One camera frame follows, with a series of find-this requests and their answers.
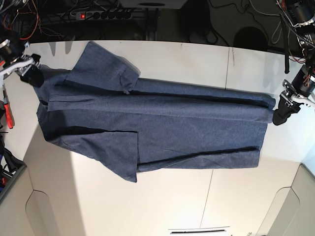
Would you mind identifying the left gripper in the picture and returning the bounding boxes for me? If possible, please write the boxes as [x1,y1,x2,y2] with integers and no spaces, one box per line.
[272,65,315,126]

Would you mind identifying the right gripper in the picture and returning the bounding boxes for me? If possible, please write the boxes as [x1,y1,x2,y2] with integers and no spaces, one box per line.
[0,39,44,88]

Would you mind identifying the blue t-shirt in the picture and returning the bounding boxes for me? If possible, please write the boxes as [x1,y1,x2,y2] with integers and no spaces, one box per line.
[35,42,276,182]

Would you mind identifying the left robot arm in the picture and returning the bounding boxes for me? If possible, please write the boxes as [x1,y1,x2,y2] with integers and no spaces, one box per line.
[276,0,315,108]

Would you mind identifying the black power strip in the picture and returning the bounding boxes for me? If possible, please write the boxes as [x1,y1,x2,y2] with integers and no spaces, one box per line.
[68,9,158,22]

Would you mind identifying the grey storage bin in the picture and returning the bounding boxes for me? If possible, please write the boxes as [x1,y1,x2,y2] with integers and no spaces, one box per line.
[0,141,27,205]

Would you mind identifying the red handled cutters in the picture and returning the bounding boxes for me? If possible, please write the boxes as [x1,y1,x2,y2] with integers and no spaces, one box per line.
[2,85,15,129]

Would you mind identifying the black braided right cable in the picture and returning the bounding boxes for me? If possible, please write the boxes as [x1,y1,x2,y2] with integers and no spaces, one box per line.
[279,9,315,50]

